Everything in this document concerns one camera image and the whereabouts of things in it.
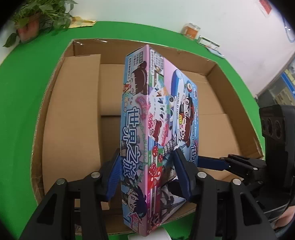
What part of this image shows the colourful board game box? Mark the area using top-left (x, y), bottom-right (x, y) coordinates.
top-left (120, 45), bottom-right (199, 236)

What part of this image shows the brown cardboard box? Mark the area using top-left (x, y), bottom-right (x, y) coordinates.
top-left (30, 38), bottom-right (266, 235)

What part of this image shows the glass door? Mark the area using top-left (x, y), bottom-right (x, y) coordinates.
top-left (258, 53), bottom-right (295, 107)

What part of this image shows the clear plastic card case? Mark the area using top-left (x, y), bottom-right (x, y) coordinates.
top-left (197, 36), bottom-right (225, 59)

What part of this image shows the green table mat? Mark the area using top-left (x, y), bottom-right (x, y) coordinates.
top-left (0, 21), bottom-right (265, 238)

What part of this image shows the orange small box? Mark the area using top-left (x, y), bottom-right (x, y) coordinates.
top-left (180, 23), bottom-right (200, 40)

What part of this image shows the yellow paper bag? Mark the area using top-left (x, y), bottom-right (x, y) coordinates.
top-left (69, 16), bottom-right (96, 29)

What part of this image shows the green potted plant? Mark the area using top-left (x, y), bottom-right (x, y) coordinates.
top-left (3, 0), bottom-right (77, 48)

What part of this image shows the black camera module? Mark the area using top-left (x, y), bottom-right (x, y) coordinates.
top-left (257, 105), bottom-right (295, 223)

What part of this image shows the red wall sign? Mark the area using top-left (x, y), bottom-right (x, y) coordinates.
top-left (258, 0), bottom-right (272, 17)

